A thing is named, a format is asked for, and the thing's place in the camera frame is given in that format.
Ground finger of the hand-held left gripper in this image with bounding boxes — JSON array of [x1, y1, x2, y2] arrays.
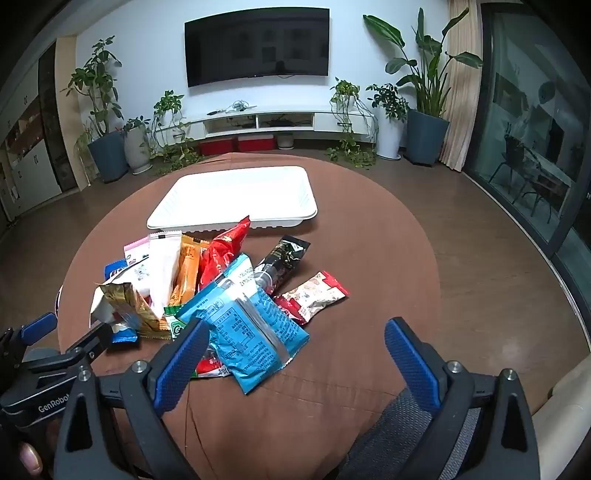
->
[[21, 313, 58, 346], [58, 323, 115, 370]]

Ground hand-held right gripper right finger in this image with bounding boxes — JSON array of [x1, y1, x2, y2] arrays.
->
[[384, 318, 541, 480]]

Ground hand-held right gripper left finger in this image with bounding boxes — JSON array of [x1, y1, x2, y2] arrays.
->
[[53, 318, 213, 480]]

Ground dark blue snack packet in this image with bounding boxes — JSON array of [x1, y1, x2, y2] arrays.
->
[[104, 260, 140, 344]]

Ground green and white snack packet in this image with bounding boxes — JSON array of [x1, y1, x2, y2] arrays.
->
[[164, 305, 195, 340]]

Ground gold snack packet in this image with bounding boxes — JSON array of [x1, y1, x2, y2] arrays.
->
[[90, 281, 169, 340]]

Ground large light blue snack packet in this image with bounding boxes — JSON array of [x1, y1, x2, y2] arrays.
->
[[175, 253, 310, 395]]

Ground orange snack packet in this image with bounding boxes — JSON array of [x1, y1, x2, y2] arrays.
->
[[168, 235, 211, 308]]

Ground pink cartoon snack packet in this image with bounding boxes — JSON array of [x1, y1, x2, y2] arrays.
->
[[124, 237, 153, 296]]

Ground plain white snack packet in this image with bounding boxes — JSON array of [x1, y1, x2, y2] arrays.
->
[[148, 231, 183, 319]]

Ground red chip bag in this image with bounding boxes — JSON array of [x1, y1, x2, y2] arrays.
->
[[198, 216, 252, 291]]

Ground red and white nut packet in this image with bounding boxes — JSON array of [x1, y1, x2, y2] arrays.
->
[[274, 271, 350, 326]]

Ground white foam tray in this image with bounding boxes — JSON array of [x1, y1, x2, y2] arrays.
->
[[147, 165, 319, 230]]

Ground person's left hand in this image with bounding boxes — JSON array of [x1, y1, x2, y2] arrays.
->
[[18, 415, 58, 476]]

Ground person's grey trouser leg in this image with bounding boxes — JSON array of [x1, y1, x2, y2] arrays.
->
[[337, 388, 483, 480]]

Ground beige chair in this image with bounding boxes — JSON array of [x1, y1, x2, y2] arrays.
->
[[531, 355, 591, 480]]

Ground tall leafy tree blue planter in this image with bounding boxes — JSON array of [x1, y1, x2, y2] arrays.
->
[[62, 37, 130, 183]]

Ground plant in speckled white pot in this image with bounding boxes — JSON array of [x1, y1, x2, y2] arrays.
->
[[121, 116, 153, 175]]

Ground low vine plant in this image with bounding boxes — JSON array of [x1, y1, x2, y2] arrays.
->
[[325, 138, 377, 171]]

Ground red storage box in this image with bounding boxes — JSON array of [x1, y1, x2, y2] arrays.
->
[[238, 135, 275, 152], [199, 138, 237, 156]]

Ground black patio chair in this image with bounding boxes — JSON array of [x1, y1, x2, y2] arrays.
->
[[489, 136, 539, 204]]

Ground broad-leaf plant blue planter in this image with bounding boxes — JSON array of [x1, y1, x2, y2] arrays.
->
[[362, 7, 483, 166]]

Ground bushy plant tall white pot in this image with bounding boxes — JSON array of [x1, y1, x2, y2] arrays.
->
[[367, 83, 409, 161]]

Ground trailing vine plant on stand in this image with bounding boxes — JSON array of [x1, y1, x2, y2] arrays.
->
[[150, 90, 204, 174]]

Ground white television console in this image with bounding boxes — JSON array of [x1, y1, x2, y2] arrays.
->
[[154, 108, 370, 148]]

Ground glass sliding door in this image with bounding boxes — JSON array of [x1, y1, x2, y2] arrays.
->
[[464, 0, 591, 278]]

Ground beige curtain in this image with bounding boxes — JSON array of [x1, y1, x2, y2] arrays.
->
[[438, 0, 483, 172]]

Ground trailing plant in hanging pot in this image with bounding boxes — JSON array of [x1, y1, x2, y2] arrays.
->
[[330, 78, 379, 144]]

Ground wooden wall cabinet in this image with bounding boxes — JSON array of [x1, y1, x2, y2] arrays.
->
[[0, 37, 79, 222]]

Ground wall-mounted black television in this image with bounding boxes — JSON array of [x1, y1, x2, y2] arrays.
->
[[185, 7, 331, 88]]

